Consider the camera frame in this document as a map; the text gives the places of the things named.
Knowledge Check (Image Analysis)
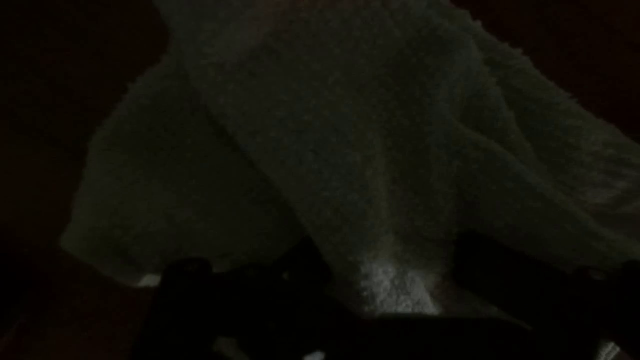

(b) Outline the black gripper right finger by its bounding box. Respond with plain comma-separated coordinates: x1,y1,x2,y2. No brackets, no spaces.
452,232,640,360

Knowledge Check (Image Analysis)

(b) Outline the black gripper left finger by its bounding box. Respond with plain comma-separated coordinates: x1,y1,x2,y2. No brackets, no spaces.
136,238,336,360

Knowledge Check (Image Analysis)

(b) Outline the white terry cloth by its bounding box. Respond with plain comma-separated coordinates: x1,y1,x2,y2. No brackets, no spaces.
57,0,640,318

